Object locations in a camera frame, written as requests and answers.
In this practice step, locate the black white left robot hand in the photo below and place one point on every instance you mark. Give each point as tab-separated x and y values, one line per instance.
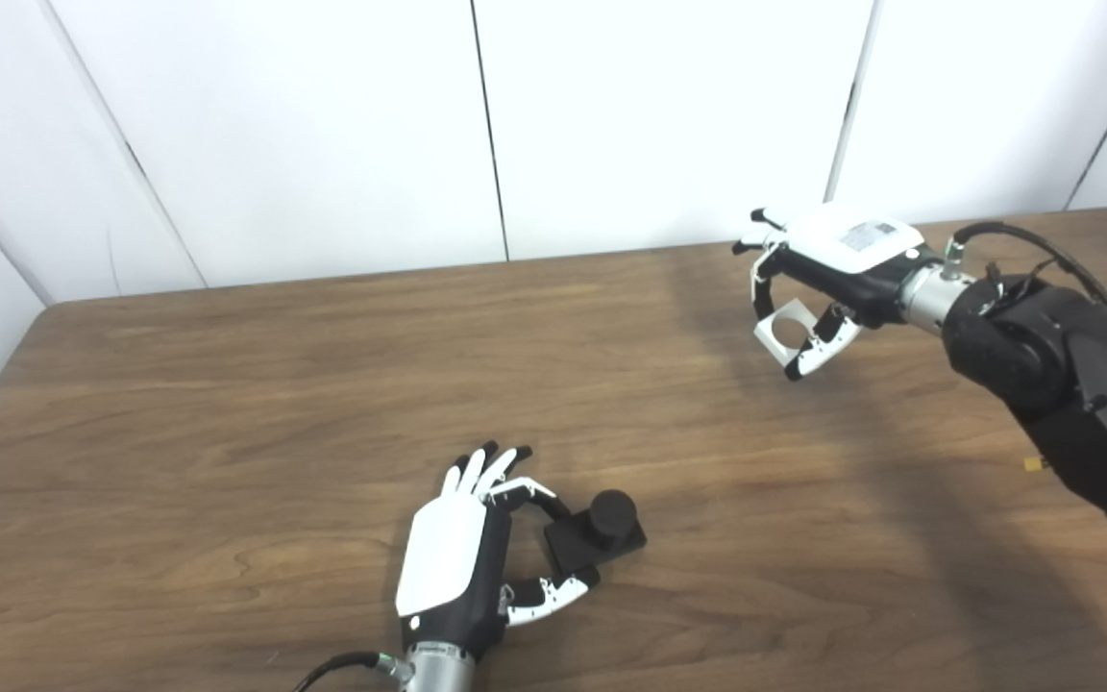
443	557

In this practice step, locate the white square piece with hole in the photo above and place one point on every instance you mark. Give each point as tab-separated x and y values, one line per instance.
767	341

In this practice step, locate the black peg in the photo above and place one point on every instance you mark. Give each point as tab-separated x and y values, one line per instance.
606	524

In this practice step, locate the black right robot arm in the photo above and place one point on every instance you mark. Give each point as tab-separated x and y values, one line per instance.
1072	384

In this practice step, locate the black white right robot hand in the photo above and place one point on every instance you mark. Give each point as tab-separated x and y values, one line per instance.
851	245

